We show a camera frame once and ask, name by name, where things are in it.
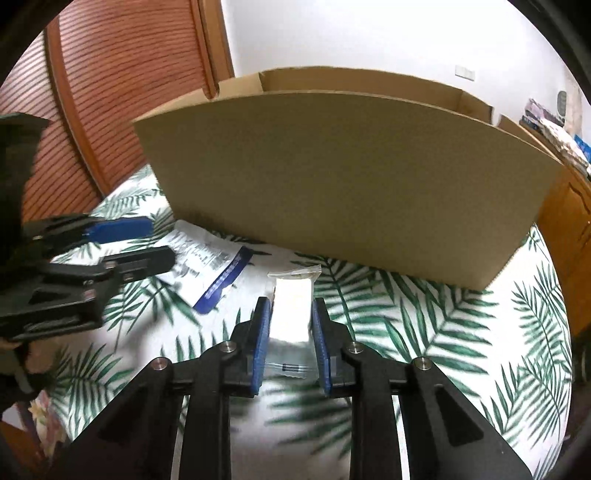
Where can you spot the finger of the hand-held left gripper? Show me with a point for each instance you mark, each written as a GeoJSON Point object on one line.
{"type": "Point", "coordinates": [117, 229]}
{"type": "Point", "coordinates": [138, 263]}

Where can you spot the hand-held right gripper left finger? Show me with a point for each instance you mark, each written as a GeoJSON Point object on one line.
{"type": "Point", "coordinates": [262, 341]}

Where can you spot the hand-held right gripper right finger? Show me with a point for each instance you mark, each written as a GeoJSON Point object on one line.
{"type": "Point", "coordinates": [322, 350]}

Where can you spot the white clear-wrapped snack packet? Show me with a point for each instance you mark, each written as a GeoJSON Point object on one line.
{"type": "Point", "coordinates": [292, 309]}

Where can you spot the white blue-striped snack bag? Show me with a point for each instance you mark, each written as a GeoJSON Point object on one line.
{"type": "Point", "coordinates": [203, 263]}

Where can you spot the brown cardboard box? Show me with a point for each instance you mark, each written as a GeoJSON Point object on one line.
{"type": "Point", "coordinates": [351, 184]}

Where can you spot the person's left hand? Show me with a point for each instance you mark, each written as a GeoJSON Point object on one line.
{"type": "Point", "coordinates": [34, 359]}

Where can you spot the floral cloth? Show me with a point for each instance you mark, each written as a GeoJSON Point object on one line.
{"type": "Point", "coordinates": [46, 415]}

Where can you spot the leaf print bedsheet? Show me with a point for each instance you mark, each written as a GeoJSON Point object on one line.
{"type": "Point", "coordinates": [461, 350]}

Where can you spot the wooden slatted closet door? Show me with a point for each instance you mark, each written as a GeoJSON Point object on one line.
{"type": "Point", "coordinates": [115, 83]}

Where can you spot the wooden desk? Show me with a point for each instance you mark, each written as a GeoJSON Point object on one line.
{"type": "Point", "coordinates": [570, 240]}

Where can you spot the pile of desk clutter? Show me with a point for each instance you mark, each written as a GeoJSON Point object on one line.
{"type": "Point", "coordinates": [558, 138]}

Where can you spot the white wall socket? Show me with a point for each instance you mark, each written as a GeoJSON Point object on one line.
{"type": "Point", "coordinates": [465, 72]}

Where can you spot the grey wall fixture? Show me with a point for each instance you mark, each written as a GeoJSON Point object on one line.
{"type": "Point", "coordinates": [562, 102]}

